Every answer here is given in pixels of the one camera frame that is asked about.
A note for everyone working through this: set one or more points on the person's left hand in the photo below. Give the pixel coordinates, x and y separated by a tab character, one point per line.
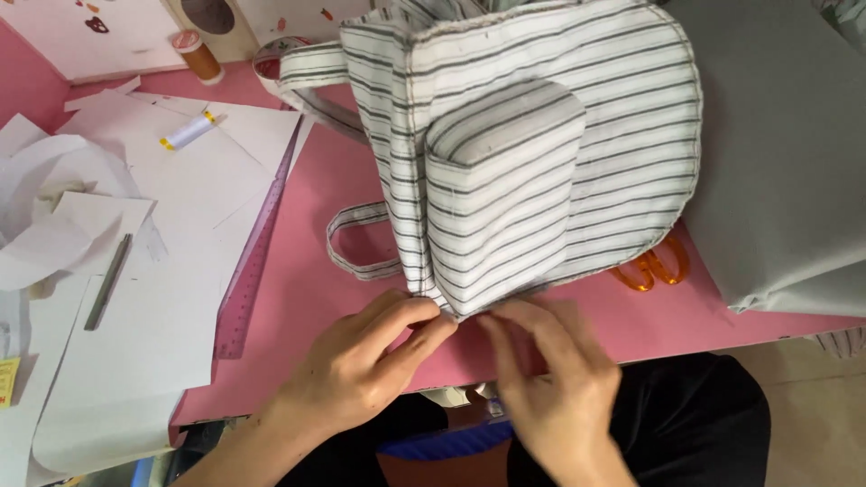
352	379

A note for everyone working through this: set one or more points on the person's right hand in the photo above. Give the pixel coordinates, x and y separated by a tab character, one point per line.
561	399

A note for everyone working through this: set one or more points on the person's right fingers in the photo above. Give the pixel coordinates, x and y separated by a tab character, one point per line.
534	338

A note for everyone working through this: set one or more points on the striped white fabric backpack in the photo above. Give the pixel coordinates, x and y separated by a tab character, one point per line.
514	155

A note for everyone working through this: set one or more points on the blue plastic stool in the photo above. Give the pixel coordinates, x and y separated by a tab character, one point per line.
446	439

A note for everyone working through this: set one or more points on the person's black trousers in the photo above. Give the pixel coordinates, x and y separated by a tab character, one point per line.
676	419

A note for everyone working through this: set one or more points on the pink transparent ruler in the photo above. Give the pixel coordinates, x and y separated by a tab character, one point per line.
254	257

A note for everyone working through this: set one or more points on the grey fabric piece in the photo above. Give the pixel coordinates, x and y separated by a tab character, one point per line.
778	155

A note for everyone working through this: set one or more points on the patterned tape roll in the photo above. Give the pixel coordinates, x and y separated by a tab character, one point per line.
274	64

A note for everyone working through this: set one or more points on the white thread spool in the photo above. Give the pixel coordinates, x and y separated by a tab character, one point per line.
189	130

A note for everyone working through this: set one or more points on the heap of white paper sheets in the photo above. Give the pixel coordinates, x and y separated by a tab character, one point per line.
115	270

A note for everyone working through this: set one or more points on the grey pen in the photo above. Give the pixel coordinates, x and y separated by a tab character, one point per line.
108	281

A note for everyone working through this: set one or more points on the orange thread spool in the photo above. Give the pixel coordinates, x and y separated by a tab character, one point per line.
197	57

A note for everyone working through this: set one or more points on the white wooden box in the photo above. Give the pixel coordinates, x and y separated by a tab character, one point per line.
176	30

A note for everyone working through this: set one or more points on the yellow paper label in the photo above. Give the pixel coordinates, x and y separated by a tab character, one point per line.
8	382

